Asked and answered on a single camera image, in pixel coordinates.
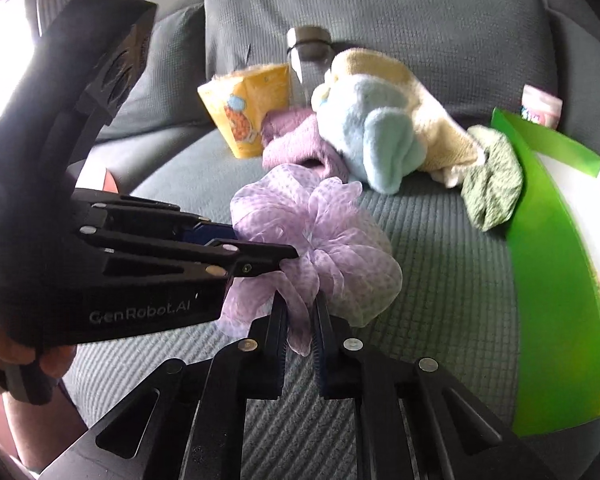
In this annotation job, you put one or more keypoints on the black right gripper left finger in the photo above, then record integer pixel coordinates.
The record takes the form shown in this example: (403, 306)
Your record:
(185, 421)

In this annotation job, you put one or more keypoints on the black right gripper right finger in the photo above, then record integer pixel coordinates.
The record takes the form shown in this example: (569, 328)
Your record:
(413, 420)

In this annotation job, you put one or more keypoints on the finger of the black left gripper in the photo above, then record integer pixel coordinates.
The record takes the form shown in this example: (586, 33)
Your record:
(138, 216)
(245, 259)

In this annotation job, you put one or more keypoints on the purple mesh scrunchie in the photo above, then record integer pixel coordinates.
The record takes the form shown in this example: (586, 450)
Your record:
(342, 254)

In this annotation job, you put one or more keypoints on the pink knitted cloth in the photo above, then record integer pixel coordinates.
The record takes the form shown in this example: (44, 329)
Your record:
(292, 137)

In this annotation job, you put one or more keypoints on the white blue plush toy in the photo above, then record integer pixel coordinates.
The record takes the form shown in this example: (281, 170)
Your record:
(364, 119)

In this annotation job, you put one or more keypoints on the cream knitted towel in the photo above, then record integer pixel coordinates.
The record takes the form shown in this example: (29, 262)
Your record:
(451, 150)

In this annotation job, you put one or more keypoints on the person's left hand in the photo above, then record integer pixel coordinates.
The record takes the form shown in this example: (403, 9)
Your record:
(54, 362)

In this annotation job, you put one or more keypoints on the grey sofa seat cushion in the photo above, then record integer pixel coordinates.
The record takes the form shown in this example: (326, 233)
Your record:
(458, 305)

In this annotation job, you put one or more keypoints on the yellow snack pouch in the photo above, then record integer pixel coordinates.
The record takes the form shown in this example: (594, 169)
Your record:
(238, 103)

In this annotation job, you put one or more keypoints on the green cardboard box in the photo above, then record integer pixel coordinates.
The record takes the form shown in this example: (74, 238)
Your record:
(554, 241)

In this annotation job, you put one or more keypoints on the green patterned scrunchie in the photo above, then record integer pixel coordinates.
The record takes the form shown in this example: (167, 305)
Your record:
(491, 190)

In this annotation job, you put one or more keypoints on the clear bottle metal cap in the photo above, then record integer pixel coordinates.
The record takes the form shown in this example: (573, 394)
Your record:
(309, 55)

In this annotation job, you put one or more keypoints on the pink white tissue pack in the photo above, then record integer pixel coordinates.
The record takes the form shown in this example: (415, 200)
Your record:
(540, 107)

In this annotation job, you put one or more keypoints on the grey sofa back cushion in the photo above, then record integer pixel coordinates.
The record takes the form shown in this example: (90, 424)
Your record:
(472, 55)

